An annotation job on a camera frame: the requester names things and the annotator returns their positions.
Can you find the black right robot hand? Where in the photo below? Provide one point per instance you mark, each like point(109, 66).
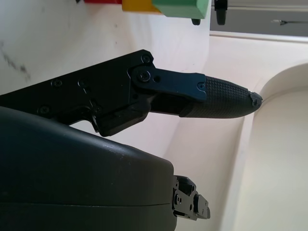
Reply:
point(72, 173)

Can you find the yellow wooden block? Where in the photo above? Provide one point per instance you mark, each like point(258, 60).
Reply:
point(137, 6)

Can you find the green wooden block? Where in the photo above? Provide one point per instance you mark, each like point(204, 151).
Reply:
point(180, 8)

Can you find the red wooden block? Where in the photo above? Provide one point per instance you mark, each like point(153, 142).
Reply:
point(103, 1)

